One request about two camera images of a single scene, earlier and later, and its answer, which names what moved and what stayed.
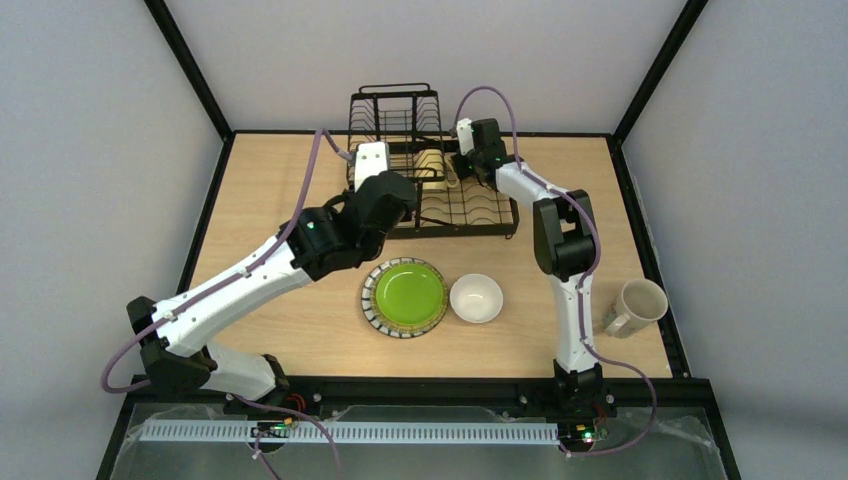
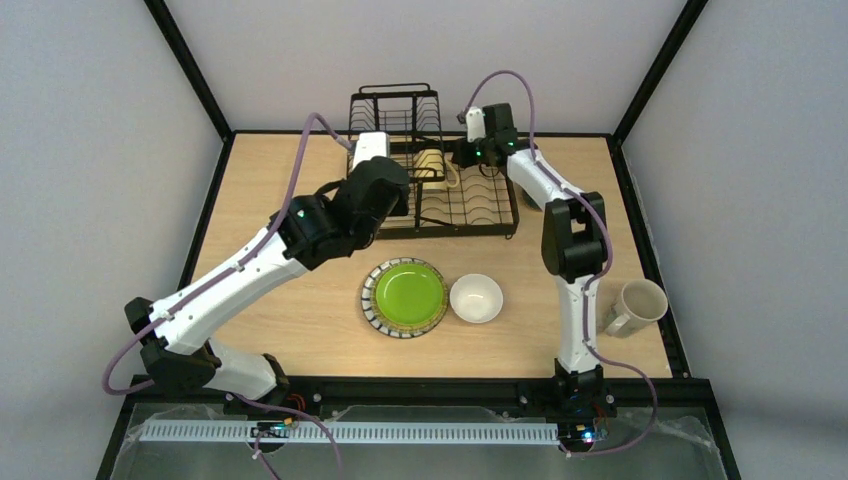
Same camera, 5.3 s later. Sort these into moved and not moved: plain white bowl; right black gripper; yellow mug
Moved: right black gripper
Not moved: yellow mug; plain white bowl
